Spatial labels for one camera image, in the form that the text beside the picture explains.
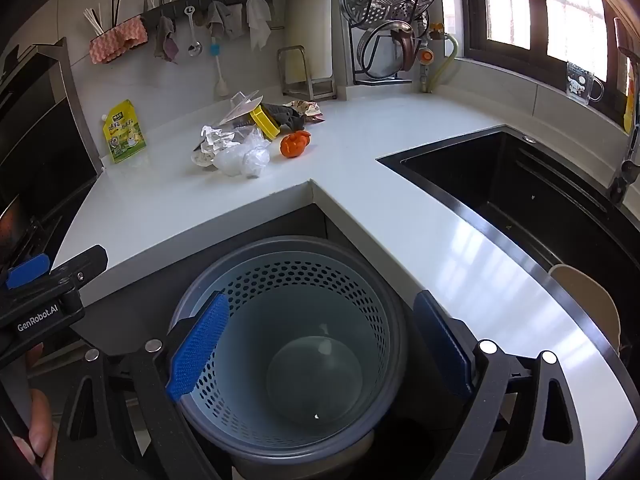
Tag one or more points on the clear plastic bag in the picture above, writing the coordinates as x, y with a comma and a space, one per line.
240, 160

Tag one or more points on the metal cutting board stand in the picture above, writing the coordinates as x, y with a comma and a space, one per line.
320, 89

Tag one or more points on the metal spoon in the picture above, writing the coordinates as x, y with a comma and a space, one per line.
194, 49

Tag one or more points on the white tissue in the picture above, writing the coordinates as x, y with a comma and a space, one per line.
215, 140

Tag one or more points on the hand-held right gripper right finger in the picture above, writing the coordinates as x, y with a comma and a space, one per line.
442, 347

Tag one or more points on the dark framed window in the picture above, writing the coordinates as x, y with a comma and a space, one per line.
515, 0

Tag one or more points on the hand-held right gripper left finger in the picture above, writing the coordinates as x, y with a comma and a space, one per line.
195, 347

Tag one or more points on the bundle of chopsticks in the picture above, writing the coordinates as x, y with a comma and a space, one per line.
95, 20

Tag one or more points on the grey dish cloth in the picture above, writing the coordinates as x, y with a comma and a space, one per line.
225, 20

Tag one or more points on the white dish cloth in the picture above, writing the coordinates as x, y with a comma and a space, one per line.
259, 22

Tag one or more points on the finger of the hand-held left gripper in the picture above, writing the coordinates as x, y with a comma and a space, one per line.
27, 271
80, 265

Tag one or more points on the blue white bottle brush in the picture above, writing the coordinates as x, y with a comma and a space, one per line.
215, 50

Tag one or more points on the beige chair back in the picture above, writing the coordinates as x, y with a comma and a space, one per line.
585, 300

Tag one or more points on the grey purple rag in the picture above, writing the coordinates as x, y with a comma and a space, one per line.
165, 40

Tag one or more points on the black kitchen sink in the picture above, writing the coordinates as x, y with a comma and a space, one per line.
525, 200

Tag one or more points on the dark grey cloth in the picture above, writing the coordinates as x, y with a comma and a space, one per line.
285, 115

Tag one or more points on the yellow green spout pouch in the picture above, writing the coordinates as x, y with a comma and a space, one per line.
122, 132

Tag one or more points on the white cutting board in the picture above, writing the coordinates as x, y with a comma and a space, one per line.
310, 25

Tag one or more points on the yellow bottle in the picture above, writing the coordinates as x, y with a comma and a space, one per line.
628, 110

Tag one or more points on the pink wavy dish cloth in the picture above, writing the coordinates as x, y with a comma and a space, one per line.
117, 39

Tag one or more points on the clear mug with cartoon print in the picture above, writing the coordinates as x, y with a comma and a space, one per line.
580, 82

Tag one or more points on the snack wrapper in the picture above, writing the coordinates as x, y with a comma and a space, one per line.
310, 109

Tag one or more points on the person's left hand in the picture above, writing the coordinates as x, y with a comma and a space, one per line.
40, 422

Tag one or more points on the grey perforated waste basket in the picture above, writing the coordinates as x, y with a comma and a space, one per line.
310, 385

